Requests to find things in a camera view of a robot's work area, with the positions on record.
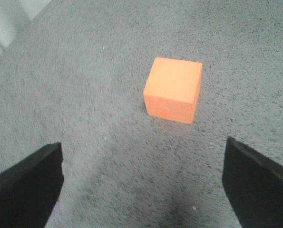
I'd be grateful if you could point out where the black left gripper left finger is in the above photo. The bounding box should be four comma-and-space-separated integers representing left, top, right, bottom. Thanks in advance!
0, 142, 64, 228

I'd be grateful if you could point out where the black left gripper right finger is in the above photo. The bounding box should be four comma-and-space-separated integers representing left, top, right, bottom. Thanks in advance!
222, 137, 283, 228

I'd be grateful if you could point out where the orange foam cube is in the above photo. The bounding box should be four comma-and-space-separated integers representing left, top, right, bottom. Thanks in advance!
143, 57, 203, 124

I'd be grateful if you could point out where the light grey curtain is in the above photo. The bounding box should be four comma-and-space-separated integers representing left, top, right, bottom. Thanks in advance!
0, 0, 50, 55

